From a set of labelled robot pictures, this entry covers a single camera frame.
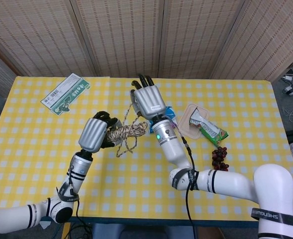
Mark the dark purple grape bunch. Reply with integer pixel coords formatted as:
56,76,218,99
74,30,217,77
211,146,230,172

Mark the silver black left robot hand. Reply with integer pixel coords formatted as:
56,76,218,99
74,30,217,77
78,111,123,154

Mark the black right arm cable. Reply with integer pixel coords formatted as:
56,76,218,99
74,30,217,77
161,115,199,239

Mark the green white flattened carton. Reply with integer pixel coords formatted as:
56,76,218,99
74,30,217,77
40,73,92,116

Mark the blue snack bag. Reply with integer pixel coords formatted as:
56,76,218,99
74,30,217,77
148,106,179,135

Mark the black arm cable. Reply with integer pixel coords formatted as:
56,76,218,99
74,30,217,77
68,169,95,239
161,115,199,239

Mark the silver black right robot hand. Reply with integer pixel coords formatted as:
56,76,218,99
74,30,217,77
129,74,167,120

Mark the yellow white checkered tablecloth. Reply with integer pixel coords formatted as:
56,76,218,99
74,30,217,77
0,76,293,217

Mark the green snack bag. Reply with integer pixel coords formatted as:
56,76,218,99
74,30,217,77
189,106,229,146

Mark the beige plastic lid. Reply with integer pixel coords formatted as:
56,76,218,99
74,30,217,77
177,103,211,140

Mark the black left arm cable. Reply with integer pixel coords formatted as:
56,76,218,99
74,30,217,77
68,169,95,239

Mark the beige black braided rope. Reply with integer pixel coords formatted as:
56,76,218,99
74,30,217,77
107,101,149,158

